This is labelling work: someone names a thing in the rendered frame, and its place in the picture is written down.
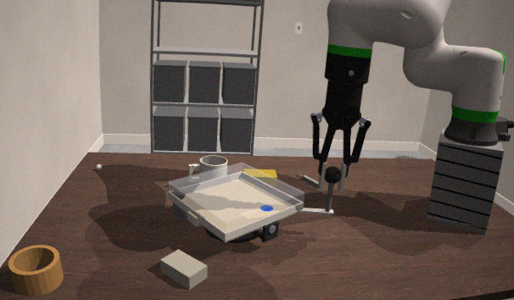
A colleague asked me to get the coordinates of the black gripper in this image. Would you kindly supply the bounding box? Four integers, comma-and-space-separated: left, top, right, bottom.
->
310, 80, 372, 192

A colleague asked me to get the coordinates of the grey metal mug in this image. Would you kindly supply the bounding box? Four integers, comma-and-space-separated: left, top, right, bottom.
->
188, 155, 227, 176

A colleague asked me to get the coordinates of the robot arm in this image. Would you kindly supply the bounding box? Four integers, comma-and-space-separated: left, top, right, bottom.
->
325, 0, 514, 147

